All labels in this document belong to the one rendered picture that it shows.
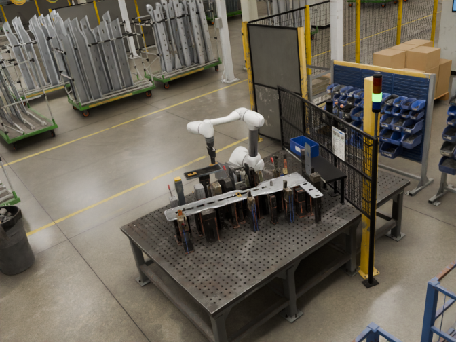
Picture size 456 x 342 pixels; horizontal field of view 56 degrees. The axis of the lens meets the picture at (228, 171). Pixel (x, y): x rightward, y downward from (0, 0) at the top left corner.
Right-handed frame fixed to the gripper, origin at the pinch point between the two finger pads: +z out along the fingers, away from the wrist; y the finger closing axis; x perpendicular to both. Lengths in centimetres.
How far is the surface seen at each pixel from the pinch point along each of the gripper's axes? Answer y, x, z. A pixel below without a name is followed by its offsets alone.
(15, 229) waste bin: -159, -175, 68
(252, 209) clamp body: 57, -2, 31
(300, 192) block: 72, 44, 28
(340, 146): 78, 93, -2
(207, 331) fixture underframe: 83, -83, 102
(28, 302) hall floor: -102, -193, 125
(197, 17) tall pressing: -704, 449, -17
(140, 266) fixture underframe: -37, -86, 102
